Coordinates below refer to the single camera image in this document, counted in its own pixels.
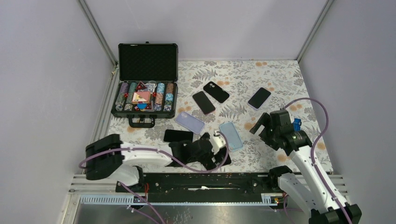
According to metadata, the black phone case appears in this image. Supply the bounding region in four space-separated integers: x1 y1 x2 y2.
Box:
203 81 230 103

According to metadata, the phone with purple edge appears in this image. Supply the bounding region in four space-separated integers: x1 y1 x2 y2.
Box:
192 91 215 115

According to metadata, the teal-edged phone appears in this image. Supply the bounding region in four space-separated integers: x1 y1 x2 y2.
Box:
163 129 194 142

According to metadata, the black bare phone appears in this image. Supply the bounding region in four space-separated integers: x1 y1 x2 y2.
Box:
214 147 232 166

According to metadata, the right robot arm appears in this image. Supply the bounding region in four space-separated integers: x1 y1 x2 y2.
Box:
250 109 362 224

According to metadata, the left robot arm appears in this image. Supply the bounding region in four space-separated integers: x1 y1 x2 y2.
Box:
78 132 230 192

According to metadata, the black poker chip case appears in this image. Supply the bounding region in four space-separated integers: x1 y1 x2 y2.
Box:
111 42 178 128

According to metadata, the blue toy car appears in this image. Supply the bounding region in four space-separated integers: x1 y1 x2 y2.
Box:
292 118 302 132

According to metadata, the floral table mat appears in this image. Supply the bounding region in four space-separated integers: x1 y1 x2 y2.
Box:
106 60 334 174

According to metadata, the card deck box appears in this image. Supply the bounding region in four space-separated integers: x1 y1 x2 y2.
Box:
131 91 152 104

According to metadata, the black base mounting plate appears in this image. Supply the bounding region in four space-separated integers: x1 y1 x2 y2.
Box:
130 173 286 204

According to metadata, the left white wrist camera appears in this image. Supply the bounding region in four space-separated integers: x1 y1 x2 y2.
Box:
209 131 226 154

